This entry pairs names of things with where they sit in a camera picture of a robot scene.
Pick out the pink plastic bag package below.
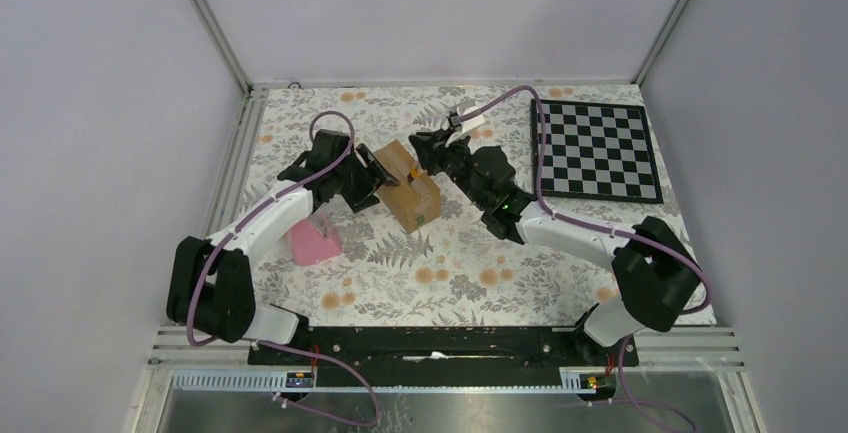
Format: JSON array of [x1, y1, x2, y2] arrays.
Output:
[[285, 213, 343, 266]]

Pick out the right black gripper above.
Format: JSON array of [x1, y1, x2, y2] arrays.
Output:
[[408, 125, 489, 209]]

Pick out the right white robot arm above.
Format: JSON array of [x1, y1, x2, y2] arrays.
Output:
[[409, 129, 703, 365]]

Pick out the grey slotted cable duct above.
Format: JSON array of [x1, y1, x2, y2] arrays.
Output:
[[171, 368, 597, 395]]

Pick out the brown cardboard express box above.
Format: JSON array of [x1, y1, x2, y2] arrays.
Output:
[[375, 140, 442, 234]]

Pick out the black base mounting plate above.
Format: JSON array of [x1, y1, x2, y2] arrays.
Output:
[[248, 326, 639, 382]]

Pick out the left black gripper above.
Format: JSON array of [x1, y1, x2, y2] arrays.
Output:
[[331, 144, 397, 211]]

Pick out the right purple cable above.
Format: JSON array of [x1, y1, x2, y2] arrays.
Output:
[[447, 85, 715, 433]]

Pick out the black white chessboard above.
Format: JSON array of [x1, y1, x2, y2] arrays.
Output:
[[529, 99, 664, 204]]

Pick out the floral patterned table mat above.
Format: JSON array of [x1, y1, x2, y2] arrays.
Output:
[[231, 84, 718, 328]]

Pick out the orange black utility knife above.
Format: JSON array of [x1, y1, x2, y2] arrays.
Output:
[[406, 166, 426, 183]]

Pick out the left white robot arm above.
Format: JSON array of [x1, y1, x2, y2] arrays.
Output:
[[166, 129, 398, 364]]

